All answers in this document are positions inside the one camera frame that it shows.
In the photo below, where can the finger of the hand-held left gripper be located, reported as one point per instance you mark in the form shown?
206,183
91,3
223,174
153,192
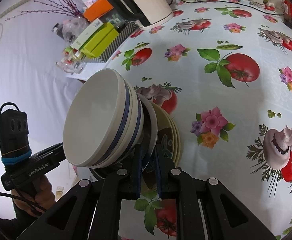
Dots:
55,147
53,155

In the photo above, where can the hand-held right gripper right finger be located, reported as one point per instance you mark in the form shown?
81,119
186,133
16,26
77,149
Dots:
158,172

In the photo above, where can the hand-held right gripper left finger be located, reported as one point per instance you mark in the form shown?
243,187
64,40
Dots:
137,172

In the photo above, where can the tan plate with blue print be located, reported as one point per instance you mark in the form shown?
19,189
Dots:
176,136
164,125
179,137

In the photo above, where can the stainless steel bowl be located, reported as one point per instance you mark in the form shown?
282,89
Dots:
153,130

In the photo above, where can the white bowl with blue stripe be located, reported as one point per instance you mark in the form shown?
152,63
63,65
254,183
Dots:
137,120
93,117

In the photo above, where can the person's left forearm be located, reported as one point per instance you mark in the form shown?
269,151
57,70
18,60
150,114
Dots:
13,223

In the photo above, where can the person's left hand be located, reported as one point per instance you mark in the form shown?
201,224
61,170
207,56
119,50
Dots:
46,190

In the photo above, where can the white paper sheet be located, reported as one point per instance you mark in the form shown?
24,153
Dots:
76,76

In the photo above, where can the clear glass cups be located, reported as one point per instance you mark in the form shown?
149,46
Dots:
71,62

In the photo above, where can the lime green box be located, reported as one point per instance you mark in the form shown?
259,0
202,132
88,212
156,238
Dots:
101,40

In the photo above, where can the dark pump bottle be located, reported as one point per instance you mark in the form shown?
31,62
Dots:
57,30

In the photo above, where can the flat white box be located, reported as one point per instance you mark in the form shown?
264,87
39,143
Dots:
86,33

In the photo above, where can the black white striped tray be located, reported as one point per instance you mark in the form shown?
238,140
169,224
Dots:
116,45

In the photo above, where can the clear plastic bag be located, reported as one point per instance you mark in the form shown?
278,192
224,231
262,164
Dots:
73,26

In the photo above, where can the purple decorative branches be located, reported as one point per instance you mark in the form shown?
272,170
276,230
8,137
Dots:
68,7

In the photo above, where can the orange box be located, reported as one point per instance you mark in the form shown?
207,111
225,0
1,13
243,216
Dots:
98,8

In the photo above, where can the cream electric kettle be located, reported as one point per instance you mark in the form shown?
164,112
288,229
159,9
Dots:
148,2

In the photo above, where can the white wall pipe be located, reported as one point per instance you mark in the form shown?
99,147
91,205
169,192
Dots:
18,2

